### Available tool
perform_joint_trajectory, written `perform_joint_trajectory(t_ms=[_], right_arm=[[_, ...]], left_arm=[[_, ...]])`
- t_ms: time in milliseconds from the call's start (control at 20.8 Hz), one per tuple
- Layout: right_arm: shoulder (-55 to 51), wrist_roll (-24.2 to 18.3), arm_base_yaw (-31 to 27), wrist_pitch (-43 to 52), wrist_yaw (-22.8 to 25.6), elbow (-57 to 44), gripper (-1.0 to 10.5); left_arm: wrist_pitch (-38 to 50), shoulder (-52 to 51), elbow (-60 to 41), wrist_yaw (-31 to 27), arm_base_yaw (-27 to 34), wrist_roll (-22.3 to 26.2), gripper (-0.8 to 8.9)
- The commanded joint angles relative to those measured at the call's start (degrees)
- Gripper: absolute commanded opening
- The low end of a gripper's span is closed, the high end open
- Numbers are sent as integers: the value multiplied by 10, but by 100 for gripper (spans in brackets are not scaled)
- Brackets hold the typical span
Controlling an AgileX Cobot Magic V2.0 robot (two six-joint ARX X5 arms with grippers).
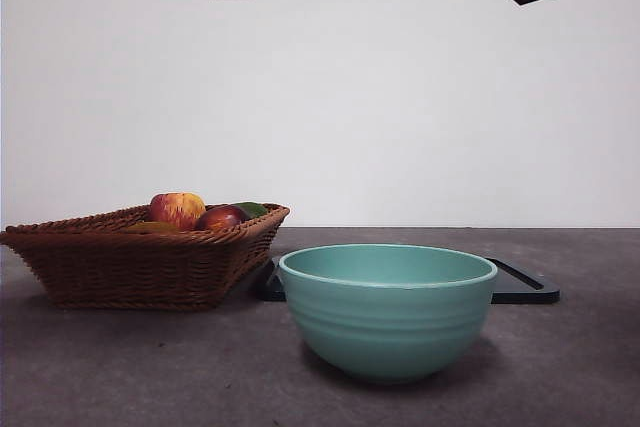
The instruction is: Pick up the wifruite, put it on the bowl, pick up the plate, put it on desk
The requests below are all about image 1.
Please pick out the brown wicker basket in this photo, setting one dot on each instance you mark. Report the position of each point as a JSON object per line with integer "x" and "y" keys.
{"x": 130, "y": 267}

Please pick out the dark red apple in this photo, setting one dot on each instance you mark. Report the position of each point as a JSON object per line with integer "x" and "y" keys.
{"x": 222, "y": 219}

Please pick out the dark teal rectangular tray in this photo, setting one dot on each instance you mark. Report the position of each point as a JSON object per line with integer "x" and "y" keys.
{"x": 525, "y": 292}

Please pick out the teal ceramic bowl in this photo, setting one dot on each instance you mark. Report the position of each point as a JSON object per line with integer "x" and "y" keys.
{"x": 387, "y": 327}

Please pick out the red and yellow apple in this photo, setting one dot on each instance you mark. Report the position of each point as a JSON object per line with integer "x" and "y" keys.
{"x": 175, "y": 209}

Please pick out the green fruit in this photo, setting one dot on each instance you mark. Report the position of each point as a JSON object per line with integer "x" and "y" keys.
{"x": 255, "y": 208}

